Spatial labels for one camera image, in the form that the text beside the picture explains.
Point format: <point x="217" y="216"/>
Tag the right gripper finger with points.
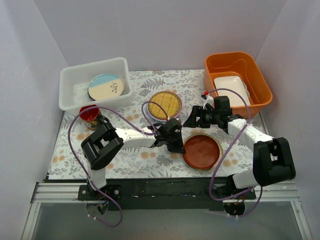
<point x="196" y="122"/>
<point x="198" y="114"/>

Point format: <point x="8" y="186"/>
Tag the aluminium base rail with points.
<point x="163" y="209"/>

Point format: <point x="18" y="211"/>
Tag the white plastic bin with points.
<point x="74" y="82"/>

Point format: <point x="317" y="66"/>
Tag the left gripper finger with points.
<point x="178" y="140"/>
<point x="172" y="147"/>

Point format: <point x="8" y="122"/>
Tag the orange plastic bin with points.
<point x="242" y="65"/>

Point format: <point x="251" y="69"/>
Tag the pink round plate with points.
<point x="155" y="118"/>

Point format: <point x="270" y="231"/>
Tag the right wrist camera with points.
<point x="208" y="100"/>

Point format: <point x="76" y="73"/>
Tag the red brown rimmed plate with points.
<point x="202" y="152"/>

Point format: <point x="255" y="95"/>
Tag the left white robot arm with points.
<point x="101" y="147"/>

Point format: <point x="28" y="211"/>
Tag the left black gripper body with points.
<point x="173" y="144"/>

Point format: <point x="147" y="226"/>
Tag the teal scalloped ceramic plate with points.
<point x="89" y="96"/>

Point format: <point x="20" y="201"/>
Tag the cream and blue plate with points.
<point x="105" y="86"/>

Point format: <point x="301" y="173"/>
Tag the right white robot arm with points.
<point x="272" y="158"/>

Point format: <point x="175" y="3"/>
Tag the white rectangular dish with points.
<point x="235" y="84"/>

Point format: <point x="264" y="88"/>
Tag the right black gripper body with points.
<point x="198" y="116"/>

